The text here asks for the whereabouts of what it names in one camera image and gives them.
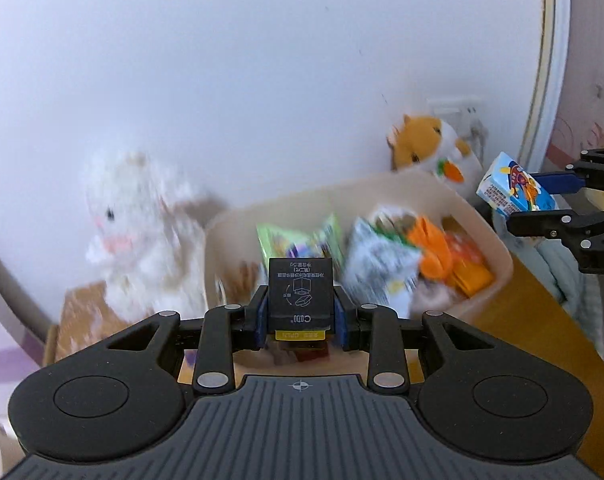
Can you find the grey blanket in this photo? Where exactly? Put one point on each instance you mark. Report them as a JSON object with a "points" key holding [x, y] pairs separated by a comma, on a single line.
{"points": [[557, 270]]}

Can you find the white wall socket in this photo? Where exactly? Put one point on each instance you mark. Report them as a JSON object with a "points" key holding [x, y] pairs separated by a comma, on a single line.
{"points": [[459, 111]]}

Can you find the green snack packet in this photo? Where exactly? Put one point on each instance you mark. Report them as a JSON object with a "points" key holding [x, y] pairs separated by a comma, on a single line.
{"points": [[325, 242]]}

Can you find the white fluffy plush toy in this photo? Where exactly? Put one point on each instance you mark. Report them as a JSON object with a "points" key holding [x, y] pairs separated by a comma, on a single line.
{"points": [[148, 245]]}

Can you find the orange white hamster plush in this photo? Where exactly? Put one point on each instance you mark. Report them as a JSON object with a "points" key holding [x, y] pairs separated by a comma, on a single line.
{"points": [[431, 145]]}

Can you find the grey white snack packet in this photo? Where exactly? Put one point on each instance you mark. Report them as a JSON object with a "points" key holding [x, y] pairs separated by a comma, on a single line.
{"points": [[381, 266]]}

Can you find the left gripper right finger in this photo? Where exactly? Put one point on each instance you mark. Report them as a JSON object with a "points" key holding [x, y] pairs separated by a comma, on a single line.
{"points": [[437, 337]]}

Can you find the blue cartoon tissue pack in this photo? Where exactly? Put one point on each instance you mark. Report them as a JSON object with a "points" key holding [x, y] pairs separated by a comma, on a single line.
{"points": [[507, 188]]}

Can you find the black small box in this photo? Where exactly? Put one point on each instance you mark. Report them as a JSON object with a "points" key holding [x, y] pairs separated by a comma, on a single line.
{"points": [[300, 299]]}

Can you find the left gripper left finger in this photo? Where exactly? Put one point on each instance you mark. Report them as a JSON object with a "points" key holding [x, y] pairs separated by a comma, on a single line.
{"points": [[217, 337]]}

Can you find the beige plastic storage bin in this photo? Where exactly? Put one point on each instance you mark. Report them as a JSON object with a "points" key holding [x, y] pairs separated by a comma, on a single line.
{"points": [[482, 264]]}

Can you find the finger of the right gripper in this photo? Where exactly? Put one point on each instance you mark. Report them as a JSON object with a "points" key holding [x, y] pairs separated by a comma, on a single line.
{"points": [[585, 172], [565, 225]]}

